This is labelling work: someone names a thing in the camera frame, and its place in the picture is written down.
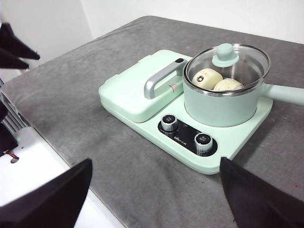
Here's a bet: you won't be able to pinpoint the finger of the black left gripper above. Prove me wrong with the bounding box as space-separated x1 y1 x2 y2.
0 22 40 60
0 48 29 70

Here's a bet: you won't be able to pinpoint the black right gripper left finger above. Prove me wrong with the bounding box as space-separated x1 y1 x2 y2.
0 158 93 228

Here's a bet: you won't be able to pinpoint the green pot with side handle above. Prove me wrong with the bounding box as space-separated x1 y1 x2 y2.
182 43 304 127

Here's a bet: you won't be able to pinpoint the silver control knob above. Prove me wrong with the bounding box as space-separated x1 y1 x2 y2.
194 133 212 152
161 114 178 132

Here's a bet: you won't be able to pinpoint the plain white round bun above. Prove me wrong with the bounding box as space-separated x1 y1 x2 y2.
191 67 224 90

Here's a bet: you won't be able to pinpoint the green breakfast machine base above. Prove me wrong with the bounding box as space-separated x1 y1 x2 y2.
98 95 274 176

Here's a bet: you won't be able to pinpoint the green griddle lid silver handle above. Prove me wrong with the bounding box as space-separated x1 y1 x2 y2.
98 49 194 124

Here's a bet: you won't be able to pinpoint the shell-shaped bun green dots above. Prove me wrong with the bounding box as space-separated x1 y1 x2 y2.
213 78 244 92

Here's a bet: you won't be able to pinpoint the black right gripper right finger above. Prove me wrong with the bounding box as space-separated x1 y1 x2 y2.
220 156 304 228

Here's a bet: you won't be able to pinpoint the glass pot lid green knob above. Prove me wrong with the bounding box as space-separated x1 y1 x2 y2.
185 43 271 95

